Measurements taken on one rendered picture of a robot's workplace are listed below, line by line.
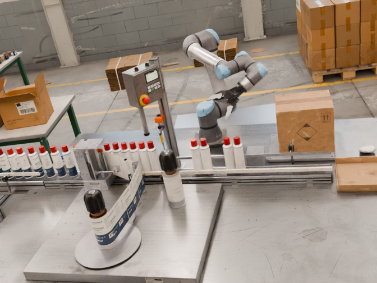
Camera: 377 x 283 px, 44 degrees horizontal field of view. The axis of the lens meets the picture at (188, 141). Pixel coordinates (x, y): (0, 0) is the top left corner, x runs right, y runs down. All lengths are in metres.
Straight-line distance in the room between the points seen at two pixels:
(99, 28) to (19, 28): 1.40
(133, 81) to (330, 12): 3.57
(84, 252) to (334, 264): 1.08
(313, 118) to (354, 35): 3.25
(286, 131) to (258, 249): 0.78
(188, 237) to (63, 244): 0.60
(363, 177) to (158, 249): 1.09
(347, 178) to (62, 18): 6.50
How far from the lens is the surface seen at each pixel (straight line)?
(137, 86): 2.39
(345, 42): 5.73
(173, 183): 2.23
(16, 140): 4.00
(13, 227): 2.68
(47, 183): 2.90
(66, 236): 2.36
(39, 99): 3.95
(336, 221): 2.20
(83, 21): 8.20
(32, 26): 8.53
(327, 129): 2.60
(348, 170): 2.54
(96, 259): 2.14
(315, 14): 5.57
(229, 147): 2.41
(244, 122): 3.13
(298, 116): 2.55
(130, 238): 2.18
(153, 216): 2.29
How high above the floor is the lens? 2.21
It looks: 27 degrees down
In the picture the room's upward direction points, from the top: 11 degrees counter-clockwise
